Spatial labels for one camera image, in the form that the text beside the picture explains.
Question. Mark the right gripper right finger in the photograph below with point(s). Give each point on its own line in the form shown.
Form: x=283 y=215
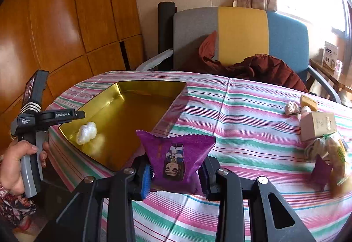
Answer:
x=271 y=216

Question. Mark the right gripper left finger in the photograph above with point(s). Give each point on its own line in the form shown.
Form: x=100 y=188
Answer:
x=81 y=218

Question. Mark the white sock ball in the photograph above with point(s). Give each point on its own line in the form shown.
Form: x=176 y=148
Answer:
x=86 y=133

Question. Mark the purple snack packet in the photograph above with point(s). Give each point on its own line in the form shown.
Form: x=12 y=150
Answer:
x=176 y=160
x=320 y=174

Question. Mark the floral sleeve forearm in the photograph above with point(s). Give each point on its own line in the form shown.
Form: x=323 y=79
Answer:
x=17 y=210

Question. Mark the person's left hand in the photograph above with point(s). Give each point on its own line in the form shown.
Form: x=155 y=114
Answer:
x=11 y=178

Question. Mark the striped pink green bedsheet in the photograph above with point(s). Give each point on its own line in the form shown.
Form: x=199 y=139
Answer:
x=253 y=138

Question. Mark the grey rolled sock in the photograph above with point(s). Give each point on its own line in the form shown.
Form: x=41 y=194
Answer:
x=316 y=148

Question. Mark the gold tin box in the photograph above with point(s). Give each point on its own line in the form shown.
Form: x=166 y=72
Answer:
x=118 y=112

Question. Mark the beige cardboard box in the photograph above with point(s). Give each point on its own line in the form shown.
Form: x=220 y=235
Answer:
x=317 y=124

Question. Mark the beige knotted cloth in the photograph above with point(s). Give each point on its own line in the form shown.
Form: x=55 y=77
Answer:
x=292 y=108

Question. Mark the wooden wardrobe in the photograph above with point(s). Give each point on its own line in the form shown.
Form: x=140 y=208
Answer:
x=71 y=39

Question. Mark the yellow sponge block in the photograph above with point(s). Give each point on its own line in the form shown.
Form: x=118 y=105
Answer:
x=306 y=101

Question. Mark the wooden desk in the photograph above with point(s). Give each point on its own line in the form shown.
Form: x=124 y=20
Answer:
x=340 y=82

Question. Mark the white box on desk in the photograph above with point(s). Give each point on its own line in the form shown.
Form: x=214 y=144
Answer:
x=330 y=56

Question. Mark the black rolled mat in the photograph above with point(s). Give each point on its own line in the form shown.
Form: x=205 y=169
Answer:
x=166 y=12

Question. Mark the grey yellow blue armchair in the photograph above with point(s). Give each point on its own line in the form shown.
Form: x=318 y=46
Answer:
x=241 y=32

